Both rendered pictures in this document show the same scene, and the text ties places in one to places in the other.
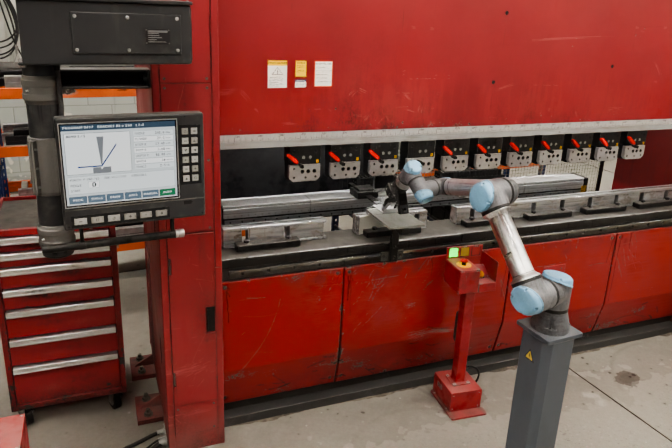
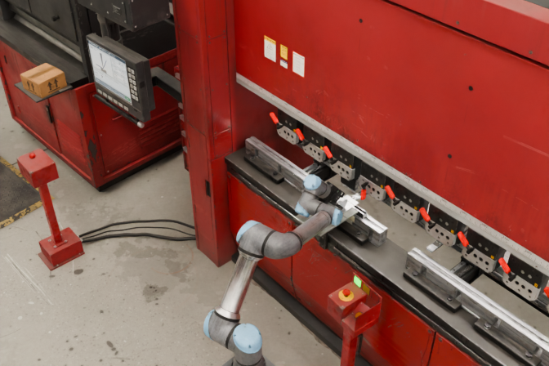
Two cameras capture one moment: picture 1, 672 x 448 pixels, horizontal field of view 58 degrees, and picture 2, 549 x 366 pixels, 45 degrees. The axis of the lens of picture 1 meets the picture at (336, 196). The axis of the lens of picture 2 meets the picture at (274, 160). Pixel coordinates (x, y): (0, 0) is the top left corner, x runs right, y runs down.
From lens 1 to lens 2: 3.31 m
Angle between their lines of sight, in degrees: 65
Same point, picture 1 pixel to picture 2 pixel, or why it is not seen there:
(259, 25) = (259, 6)
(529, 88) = (496, 189)
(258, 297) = (245, 198)
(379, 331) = (316, 292)
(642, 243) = not seen: outside the picture
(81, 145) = (95, 54)
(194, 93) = (192, 42)
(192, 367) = (202, 208)
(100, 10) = not seen: outside the picture
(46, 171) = not seen: hidden behind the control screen
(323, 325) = not seen: hidden behind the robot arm
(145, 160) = (117, 76)
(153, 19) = not seen: outside the picture
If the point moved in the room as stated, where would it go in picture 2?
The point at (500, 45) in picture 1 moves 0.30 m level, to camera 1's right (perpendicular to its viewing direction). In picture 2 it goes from (460, 121) to (506, 166)
